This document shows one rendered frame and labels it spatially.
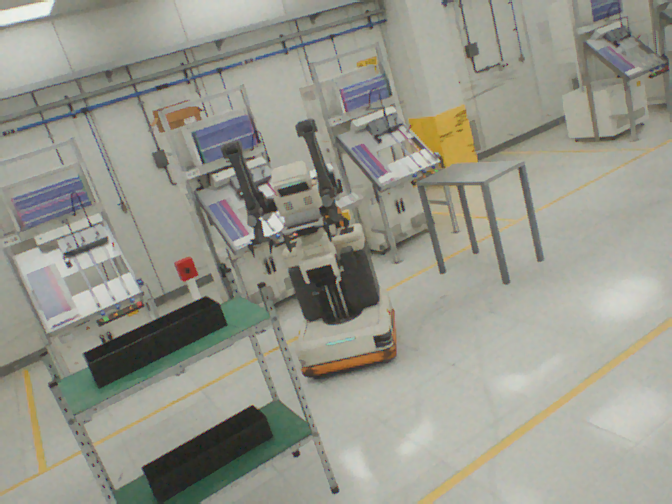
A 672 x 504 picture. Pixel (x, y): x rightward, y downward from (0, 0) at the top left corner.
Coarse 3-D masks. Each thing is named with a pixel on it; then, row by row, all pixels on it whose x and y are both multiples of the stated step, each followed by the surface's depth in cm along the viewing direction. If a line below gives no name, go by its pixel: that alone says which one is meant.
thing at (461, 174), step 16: (432, 176) 479; (448, 176) 464; (464, 176) 449; (480, 176) 435; (496, 176) 426; (464, 192) 503; (528, 192) 447; (464, 208) 506; (528, 208) 451; (432, 224) 486; (496, 224) 431; (432, 240) 491; (496, 240) 433
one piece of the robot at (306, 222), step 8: (288, 216) 360; (296, 216) 359; (304, 216) 359; (312, 216) 359; (320, 216) 358; (288, 224) 362; (296, 224) 360; (304, 224) 355; (312, 224) 351; (320, 224) 352; (288, 232) 356; (304, 232) 364; (312, 232) 363; (288, 240) 365; (288, 248) 360
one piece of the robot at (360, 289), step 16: (320, 208) 407; (336, 240) 393; (352, 240) 391; (288, 256) 398; (368, 256) 404; (288, 272) 404; (368, 272) 398; (304, 288) 405; (320, 288) 404; (336, 288) 399; (352, 288) 402; (368, 288) 401; (304, 304) 409; (320, 304) 401; (336, 304) 400; (352, 304) 406; (368, 304) 406; (336, 320) 405
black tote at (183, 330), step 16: (192, 304) 272; (208, 304) 275; (160, 320) 265; (176, 320) 269; (192, 320) 255; (208, 320) 259; (224, 320) 262; (128, 336) 259; (144, 336) 263; (160, 336) 249; (176, 336) 253; (192, 336) 256; (96, 352) 254; (112, 352) 257; (128, 352) 244; (144, 352) 247; (160, 352) 250; (96, 368) 238; (112, 368) 241; (128, 368) 244
